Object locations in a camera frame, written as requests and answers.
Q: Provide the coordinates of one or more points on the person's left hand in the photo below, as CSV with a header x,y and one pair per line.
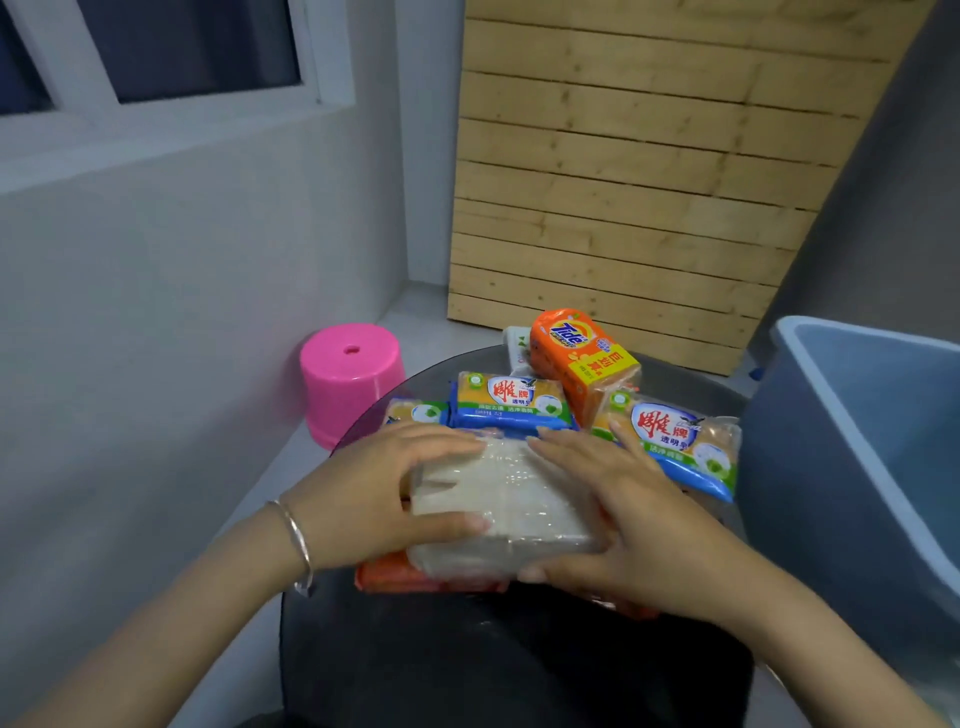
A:
x,y
352,502

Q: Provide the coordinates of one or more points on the person's right hand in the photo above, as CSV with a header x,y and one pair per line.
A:
x,y
660,540

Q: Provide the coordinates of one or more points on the person's right thumb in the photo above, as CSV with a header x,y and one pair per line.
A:
x,y
559,573

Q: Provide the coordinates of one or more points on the person's left thumb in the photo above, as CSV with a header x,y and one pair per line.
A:
x,y
450,528

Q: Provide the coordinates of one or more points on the person's right forearm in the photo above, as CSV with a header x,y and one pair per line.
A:
x,y
810,652

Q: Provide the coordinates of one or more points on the person's left forearm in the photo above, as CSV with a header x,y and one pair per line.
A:
x,y
172,622

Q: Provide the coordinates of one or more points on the flat orange soap pack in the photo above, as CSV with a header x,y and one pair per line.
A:
x,y
397,577

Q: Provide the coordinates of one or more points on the person's black trousers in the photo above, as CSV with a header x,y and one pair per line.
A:
x,y
510,660

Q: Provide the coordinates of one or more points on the blue and yellow soap pack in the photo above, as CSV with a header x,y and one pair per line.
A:
x,y
510,401
686,442
416,412

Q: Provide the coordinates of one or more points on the pink plastic stool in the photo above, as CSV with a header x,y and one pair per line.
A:
x,y
349,382

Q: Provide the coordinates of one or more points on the white and green soap pack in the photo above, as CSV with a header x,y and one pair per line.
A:
x,y
517,349

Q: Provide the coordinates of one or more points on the orange wrapped soap bar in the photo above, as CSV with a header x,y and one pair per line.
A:
x,y
577,352

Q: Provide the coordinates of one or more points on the blue plastic bin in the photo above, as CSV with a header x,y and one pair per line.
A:
x,y
855,480

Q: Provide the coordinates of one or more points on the wooden slat panel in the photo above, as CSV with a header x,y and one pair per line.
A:
x,y
637,165

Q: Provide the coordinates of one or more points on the white framed window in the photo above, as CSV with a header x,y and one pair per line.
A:
x,y
172,67

